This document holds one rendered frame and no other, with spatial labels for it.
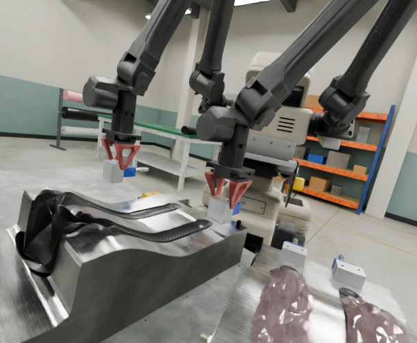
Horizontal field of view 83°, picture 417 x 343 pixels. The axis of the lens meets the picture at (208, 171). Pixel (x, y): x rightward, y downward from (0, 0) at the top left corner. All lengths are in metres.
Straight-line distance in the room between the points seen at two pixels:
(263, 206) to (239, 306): 0.60
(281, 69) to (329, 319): 0.41
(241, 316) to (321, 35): 0.47
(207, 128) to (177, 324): 0.34
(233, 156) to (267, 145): 0.34
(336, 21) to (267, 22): 6.61
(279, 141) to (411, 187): 5.03
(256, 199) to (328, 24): 0.59
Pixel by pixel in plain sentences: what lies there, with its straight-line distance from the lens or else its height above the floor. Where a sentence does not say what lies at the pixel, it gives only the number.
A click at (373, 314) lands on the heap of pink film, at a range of 0.40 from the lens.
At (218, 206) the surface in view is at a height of 0.93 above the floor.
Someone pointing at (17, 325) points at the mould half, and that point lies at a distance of 0.37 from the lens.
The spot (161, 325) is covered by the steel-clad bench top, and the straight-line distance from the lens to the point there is 0.43.
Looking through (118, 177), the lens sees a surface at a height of 0.92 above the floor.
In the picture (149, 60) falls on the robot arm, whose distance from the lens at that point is 0.65.
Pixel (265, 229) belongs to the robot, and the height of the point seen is 0.78.
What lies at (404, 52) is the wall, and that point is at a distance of 6.08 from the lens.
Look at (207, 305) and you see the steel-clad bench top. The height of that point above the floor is 0.80.
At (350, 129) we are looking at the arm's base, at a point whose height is 1.18.
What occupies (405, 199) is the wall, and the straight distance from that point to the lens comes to 5.80.
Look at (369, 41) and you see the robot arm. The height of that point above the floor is 1.36.
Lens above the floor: 1.11
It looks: 11 degrees down
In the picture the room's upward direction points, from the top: 11 degrees clockwise
